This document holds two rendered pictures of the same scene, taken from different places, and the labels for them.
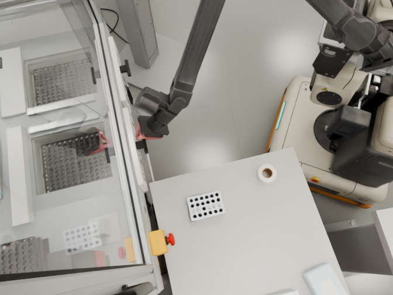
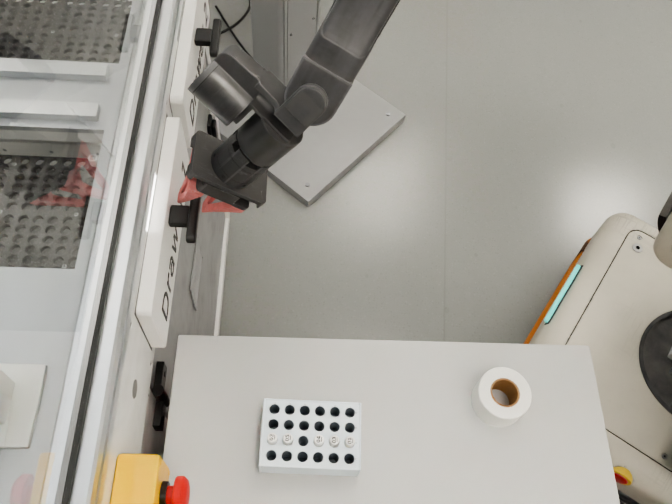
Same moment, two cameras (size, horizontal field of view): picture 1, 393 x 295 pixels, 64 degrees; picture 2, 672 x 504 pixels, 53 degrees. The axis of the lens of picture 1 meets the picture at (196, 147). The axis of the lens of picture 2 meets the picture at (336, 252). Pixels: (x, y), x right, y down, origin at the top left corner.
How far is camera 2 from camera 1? 30 cm
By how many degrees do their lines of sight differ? 10
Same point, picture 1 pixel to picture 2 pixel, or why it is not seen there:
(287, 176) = (558, 420)
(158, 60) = not seen: hidden behind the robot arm
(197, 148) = (343, 325)
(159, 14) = not seen: hidden behind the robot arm
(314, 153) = (630, 406)
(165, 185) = (220, 353)
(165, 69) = (317, 133)
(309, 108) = (638, 294)
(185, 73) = (344, 18)
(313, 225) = not seen: outside the picture
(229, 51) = (472, 134)
